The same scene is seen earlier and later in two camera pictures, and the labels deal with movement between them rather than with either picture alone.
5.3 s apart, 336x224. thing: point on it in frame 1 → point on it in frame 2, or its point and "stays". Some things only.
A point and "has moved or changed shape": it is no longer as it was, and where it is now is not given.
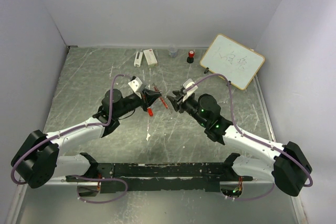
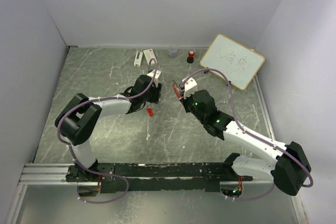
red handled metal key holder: (160, 92) has moved or changed shape
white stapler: (138, 58) stays
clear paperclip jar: (172, 52) stays
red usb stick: (150, 112) stays
